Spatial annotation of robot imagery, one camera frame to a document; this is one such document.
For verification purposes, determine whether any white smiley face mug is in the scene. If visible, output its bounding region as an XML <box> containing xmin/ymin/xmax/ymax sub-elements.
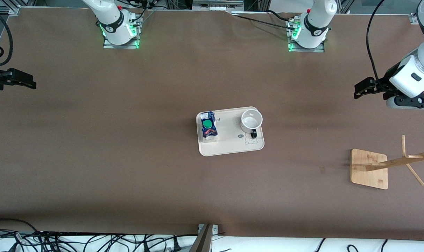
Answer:
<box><xmin>240</xmin><ymin>109</ymin><xmax>263</xmax><ymax>138</ymax></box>

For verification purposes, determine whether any blue white milk carton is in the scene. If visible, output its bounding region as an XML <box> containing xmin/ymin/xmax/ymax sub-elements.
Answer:
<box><xmin>200</xmin><ymin>111</ymin><xmax>219</xmax><ymax>142</ymax></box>

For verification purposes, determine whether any wooden cup rack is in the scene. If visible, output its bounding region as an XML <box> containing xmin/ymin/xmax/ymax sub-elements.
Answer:
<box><xmin>351</xmin><ymin>135</ymin><xmax>424</xmax><ymax>190</ymax></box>

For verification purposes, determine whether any brown table cover sheet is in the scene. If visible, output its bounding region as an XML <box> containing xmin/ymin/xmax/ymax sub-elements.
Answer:
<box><xmin>0</xmin><ymin>7</ymin><xmax>424</xmax><ymax>242</ymax></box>

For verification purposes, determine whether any beige rabbit print tray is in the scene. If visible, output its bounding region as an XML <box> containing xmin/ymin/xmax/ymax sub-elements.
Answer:
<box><xmin>196</xmin><ymin>106</ymin><xmax>265</xmax><ymax>156</ymax></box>

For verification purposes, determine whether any grey box with ports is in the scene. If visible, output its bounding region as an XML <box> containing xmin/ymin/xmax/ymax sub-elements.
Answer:
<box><xmin>192</xmin><ymin>0</ymin><xmax>245</xmax><ymax>12</ymax></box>

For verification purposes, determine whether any aluminium profile beam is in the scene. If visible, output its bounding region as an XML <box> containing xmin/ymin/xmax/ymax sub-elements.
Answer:
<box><xmin>189</xmin><ymin>223</ymin><xmax>219</xmax><ymax>252</ymax></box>

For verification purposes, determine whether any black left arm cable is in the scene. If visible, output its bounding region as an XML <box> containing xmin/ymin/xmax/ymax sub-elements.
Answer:
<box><xmin>366</xmin><ymin>0</ymin><xmax>388</xmax><ymax>89</ymax></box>

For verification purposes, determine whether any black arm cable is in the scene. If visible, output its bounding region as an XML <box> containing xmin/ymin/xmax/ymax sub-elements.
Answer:
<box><xmin>0</xmin><ymin>4</ymin><xmax>14</xmax><ymax>68</ymax></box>
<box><xmin>366</xmin><ymin>0</ymin><xmax>388</xmax><ymax>89</ymax></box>

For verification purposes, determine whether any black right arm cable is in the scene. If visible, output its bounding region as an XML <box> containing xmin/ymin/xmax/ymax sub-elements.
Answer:
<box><xmin>0</xmin><ymin>4</ymin><xmax>14</xmax><ymax>68</ymax></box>

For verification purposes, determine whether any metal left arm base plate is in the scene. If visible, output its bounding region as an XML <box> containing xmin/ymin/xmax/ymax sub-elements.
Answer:
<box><xmin>288</xmin><ymin>17</ymin><xmax>325</xmax><ymax>53</ymax></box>

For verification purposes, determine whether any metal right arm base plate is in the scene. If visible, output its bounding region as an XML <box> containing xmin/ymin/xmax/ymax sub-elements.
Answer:
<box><xmin>103</xmin><ymin>13</ymin><xmax>140</xmax><ymax>49</ymax></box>

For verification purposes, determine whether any black base power cable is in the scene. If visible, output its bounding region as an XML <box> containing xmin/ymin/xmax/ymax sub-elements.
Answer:
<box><xmin>233</xmin><ymin>14</ymin><xmax>297</xmax><ymax>31</ymax></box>
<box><xmin>266</xmin><ymin>10</ymin><xmax>296</xmax><ymax>22</ymax></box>

